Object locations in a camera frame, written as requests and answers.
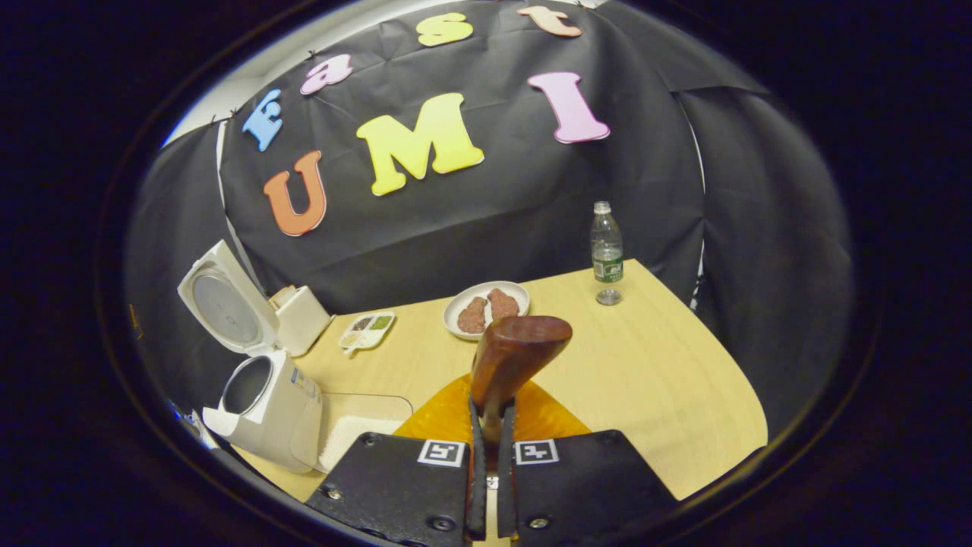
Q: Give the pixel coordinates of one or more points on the brown meat piece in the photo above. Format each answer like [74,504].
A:
[503,304]
[472,315]

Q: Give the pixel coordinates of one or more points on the white divided condiment dish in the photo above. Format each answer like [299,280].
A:
[368,330]

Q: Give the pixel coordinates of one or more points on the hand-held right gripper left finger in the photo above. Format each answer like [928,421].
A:
[402,486]

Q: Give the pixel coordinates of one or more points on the wooden spoon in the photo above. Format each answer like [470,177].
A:
[516,353]

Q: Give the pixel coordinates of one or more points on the black backdrop cloth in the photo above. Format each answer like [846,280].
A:
[493,213]

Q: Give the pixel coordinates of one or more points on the white round plate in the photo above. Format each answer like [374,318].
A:
[456,315]

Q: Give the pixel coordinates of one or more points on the white rice cooker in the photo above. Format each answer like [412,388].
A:
[266,410]

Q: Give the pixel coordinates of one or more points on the clear plastic water bottle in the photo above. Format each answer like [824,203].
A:
[607,251]

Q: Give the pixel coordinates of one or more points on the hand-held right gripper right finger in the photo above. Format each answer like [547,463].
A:
[585,486]

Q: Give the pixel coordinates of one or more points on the white toaster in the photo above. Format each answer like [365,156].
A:
[304,319]

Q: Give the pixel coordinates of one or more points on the toast slice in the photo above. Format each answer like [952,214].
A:
[281,293]

